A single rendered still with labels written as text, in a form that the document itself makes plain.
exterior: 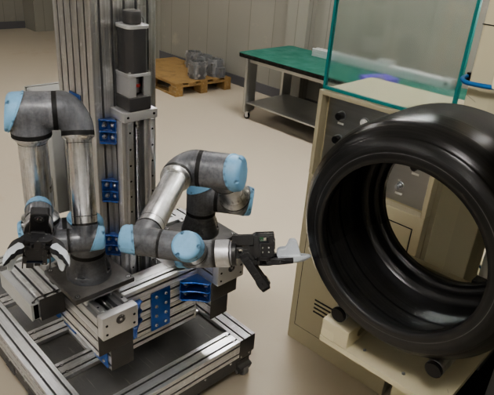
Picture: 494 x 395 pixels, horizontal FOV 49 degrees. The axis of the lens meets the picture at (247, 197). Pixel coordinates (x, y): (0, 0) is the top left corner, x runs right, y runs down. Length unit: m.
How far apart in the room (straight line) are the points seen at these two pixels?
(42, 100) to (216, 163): 0.53
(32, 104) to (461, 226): 1.27
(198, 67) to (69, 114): 5.15
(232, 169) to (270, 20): 5.23
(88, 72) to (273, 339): 1.60
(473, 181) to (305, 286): 1.56
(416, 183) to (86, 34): 1.29
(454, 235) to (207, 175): 0.75
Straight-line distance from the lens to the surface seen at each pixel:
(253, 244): 1.46
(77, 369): 2.34
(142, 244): 1.39
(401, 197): 2.22
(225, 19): 7.39
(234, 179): 1.65
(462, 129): 1.23
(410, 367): 1.59
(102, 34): 1.87
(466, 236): 1.69
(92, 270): 1.90
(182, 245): 1.35
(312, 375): 2.67
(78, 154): 1.68
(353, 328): 1.57
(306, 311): 2.68
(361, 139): 1.28
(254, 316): 2.95
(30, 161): 1.74
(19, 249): 1.47
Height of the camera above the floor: 1.82
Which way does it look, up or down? 26 degrees down
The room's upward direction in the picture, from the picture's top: 5 degrees clockwise
